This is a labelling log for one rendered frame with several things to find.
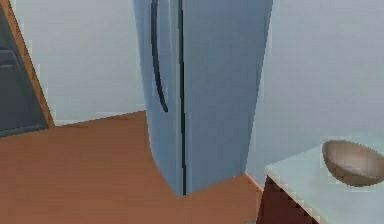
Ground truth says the black fridge handle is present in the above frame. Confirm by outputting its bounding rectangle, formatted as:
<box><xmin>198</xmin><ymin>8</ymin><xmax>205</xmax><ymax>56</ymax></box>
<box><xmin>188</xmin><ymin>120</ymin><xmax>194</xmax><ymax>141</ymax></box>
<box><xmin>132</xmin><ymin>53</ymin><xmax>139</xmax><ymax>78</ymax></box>
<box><xmin>150</xmin><ymin>0</ymin><xmax>169</xmax><ymax>114</ymax></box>

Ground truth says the white-topped brown counter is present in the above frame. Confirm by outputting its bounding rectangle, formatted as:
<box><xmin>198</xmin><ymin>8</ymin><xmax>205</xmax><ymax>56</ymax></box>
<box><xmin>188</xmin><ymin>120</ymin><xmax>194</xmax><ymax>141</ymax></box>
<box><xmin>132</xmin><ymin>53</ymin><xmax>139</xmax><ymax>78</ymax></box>
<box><xmin>255</xmin><ymin>132</ymin><xmax>384</xmax><ymax>224</ymax></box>

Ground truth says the brown bowl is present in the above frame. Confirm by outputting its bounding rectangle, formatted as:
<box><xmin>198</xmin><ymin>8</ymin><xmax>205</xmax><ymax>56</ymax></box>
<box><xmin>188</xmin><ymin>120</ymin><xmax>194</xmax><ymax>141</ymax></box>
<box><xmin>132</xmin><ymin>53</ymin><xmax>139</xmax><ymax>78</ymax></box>
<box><xmin>321</xmin><ymin>139</ymin><xmax>384</xmax><ymax>188</ymax></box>

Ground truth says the blue-grey fridge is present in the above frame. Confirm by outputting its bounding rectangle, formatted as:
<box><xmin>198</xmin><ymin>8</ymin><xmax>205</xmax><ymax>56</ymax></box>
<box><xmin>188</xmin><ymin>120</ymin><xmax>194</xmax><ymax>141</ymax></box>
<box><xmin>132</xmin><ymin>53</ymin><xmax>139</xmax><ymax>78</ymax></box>
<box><xmin>132</xmin><ymin>0</ymin><xmax>275</xmax><ymax>198</ymax></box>

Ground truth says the dark grey appliance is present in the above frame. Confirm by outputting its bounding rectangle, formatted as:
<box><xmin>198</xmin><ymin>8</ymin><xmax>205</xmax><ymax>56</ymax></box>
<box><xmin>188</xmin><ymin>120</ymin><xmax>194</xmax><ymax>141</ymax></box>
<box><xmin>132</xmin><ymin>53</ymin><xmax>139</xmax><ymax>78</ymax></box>
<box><xmin>0</xmin><ymin>3</ymin><xmax>50</xmax><ymax>138</ymax></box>

